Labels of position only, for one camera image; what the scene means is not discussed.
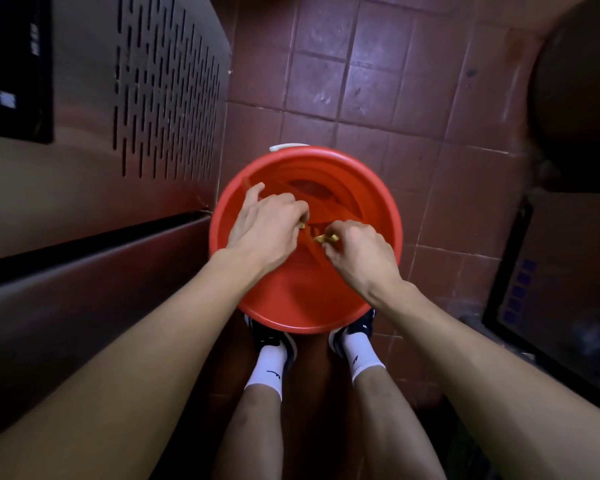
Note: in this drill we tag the person's left hand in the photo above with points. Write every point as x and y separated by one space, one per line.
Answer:
265 232

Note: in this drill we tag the person's right hand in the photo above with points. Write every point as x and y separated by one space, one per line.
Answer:
362 262

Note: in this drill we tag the person's left little finger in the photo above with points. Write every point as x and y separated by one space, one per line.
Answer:
252 199

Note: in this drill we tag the person's right thumb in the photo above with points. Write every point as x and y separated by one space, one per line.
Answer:
332 252

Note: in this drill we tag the small yellow piece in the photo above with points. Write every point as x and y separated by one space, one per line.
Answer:
327 238

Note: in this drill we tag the person's left forearm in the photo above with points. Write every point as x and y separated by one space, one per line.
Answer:
130 374

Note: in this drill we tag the person's right forearm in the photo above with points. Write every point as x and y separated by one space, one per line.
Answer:
490 389

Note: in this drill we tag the red plastic bucket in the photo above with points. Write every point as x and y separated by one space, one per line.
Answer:
300 294

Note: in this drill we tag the dark right shoe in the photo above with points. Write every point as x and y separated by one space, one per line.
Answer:
357 324

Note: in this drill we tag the dark shoe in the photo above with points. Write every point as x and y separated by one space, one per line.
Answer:
357 324
265 337

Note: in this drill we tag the white right sock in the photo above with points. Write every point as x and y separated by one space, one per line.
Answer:
360 354

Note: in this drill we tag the white sock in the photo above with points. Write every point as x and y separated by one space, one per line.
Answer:
360 354
268 367

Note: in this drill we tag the dark left shoe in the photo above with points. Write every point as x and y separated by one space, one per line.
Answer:
265 337

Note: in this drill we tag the white left sock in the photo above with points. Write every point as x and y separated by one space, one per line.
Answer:
268 367

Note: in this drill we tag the stainless steel vented cabinet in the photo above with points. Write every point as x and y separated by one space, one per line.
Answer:
80 184

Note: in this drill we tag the person's right leg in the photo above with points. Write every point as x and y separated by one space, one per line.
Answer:
395 429

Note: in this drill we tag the person's leg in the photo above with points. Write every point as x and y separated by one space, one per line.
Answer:
252 439
395 429

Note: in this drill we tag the person's left leg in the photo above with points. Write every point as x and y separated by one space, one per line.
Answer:
252 439

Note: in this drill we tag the black display panel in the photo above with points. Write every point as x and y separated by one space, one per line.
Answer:
15 69

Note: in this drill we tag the dark round pot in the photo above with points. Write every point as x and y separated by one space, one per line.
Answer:
580 104

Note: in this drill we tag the black crate frame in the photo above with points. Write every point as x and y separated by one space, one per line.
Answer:
505 274

